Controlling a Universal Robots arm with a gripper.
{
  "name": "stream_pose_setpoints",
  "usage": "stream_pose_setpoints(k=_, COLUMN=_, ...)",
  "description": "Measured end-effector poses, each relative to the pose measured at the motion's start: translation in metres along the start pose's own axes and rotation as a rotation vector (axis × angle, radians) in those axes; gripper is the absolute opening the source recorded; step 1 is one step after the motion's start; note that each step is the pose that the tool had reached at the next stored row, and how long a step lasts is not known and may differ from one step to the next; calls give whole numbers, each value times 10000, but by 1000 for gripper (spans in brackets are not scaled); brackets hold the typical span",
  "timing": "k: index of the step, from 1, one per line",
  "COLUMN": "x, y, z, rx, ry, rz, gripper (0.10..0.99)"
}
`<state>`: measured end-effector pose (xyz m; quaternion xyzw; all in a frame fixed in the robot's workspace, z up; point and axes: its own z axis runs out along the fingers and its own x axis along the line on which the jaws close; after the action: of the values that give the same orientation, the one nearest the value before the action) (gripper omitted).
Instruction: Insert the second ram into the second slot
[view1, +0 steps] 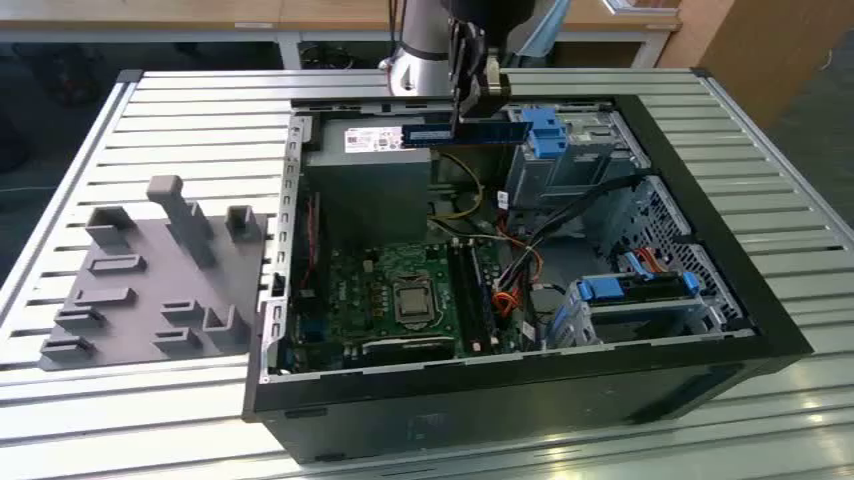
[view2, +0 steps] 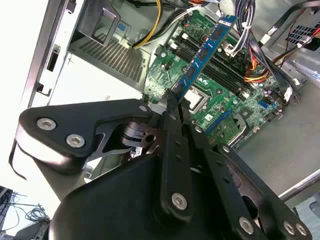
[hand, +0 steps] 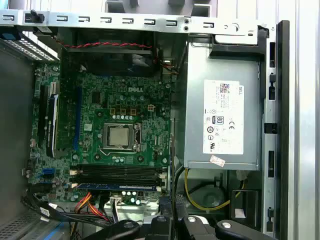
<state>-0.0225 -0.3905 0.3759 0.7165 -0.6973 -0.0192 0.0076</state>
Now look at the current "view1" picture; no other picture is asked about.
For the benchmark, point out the grey metal drive cage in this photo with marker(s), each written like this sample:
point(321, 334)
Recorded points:
point(567, 175)

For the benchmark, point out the RAM stick with blue label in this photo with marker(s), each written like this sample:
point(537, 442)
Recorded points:
point(427, 135)

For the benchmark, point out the hard disk in blue carrier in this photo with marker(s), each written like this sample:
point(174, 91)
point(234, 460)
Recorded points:
point(601, 289)

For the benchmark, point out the black graphics card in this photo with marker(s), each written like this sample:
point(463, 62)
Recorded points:
point(407, 347)

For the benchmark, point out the wooden cabinet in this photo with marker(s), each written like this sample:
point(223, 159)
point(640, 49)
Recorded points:
point(768, 50)

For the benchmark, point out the grey parts rack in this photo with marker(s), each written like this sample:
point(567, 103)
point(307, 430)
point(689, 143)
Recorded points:
point(147, 280)

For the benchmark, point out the silver CPU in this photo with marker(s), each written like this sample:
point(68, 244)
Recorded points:
point(415, 304)

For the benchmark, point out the grey metal disk bay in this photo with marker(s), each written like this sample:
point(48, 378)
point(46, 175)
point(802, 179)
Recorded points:
point(641, 305)

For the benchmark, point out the blue plastic drive bracket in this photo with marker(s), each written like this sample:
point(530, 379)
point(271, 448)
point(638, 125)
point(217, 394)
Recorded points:
point(543, 135)

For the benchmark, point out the CPU socket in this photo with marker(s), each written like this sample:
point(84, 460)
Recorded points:
point(417, 278)

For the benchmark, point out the grey power supply unit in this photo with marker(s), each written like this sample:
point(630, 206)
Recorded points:
point(367, 190)

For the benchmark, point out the RAM slot with white latches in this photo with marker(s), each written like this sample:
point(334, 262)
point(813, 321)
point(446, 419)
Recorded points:
point(494, 342)
point(465, 295)

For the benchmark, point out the wooden desk with white frame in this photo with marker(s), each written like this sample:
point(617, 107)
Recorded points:
point(201, 12)

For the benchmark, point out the green Dell motherboard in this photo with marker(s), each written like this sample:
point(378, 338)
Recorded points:
point(354, 300)

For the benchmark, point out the black open PC case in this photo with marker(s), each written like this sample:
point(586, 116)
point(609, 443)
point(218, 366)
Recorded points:
point(467, 415)

